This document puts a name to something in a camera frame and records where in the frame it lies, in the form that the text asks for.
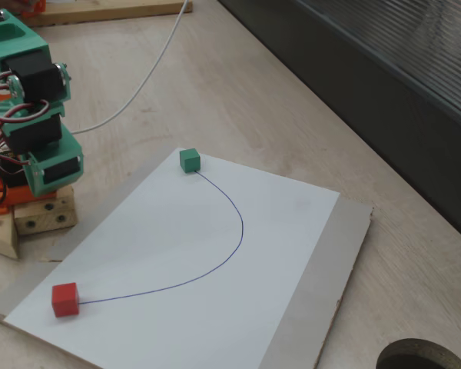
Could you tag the green cube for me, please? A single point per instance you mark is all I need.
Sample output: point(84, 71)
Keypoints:
point(190, 161)

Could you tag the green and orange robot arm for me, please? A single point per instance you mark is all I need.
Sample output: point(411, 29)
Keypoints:
point(23, 80)

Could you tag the red cube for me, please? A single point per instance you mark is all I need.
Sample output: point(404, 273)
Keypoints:
point(65, 301)

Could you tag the wooden base block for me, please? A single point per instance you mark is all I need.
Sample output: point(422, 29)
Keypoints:
point(38, 215)

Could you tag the white paper sheet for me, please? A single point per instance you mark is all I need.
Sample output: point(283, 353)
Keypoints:
point(176, 250)

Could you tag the light wooden plank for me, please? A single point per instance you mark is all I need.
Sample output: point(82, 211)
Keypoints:
point(119, 11)

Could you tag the grey laminated wooden board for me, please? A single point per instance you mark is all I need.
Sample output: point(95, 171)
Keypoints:
point(319, 269)

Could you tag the ribbed glass desk partition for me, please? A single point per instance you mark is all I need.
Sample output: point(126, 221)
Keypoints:
point(369, 96)

